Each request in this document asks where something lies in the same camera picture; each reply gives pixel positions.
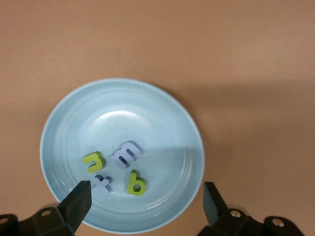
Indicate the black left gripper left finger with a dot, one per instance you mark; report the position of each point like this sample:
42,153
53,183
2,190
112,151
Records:
66,218

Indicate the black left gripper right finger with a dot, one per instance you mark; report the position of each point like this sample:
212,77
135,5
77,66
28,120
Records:
221,223

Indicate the blue foam letter x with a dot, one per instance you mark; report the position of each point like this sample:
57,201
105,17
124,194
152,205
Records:
102,185

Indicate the yellow-green foam letter n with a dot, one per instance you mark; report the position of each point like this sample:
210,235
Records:
98,162

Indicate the green foam letter q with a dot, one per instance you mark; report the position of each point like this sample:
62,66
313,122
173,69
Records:
131,179

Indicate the lavender foam letter m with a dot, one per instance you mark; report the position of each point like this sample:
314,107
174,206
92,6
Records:
124,150

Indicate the blue plate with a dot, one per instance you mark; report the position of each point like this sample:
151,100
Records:
147,118

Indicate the brown table mat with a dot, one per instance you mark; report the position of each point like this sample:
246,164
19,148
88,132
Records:
221,49

